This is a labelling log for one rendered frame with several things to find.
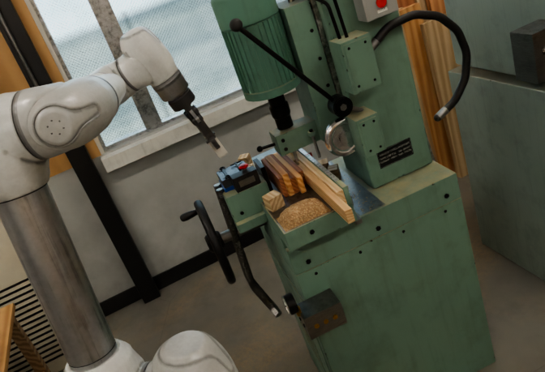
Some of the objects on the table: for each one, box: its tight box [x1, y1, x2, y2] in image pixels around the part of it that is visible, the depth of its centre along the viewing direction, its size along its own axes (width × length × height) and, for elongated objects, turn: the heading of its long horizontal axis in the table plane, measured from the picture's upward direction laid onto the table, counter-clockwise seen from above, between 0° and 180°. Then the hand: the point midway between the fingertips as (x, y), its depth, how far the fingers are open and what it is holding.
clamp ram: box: [253, 158, 273, 191], centre depth 175 cm, size 9×8×9 cm
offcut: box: [262, 190, 285, 212], centre depth 164 cm, size 4×4×4 cm
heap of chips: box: [276, 198, 331, 232], centre depth 155 cm, size 9×14×4 cm, turn 142°
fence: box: [297, 150, 352, 204], centre depth 179 cm, size 60×2×6 cm, turn 52°
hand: (217, 147), depth 166 cm, fingers closed
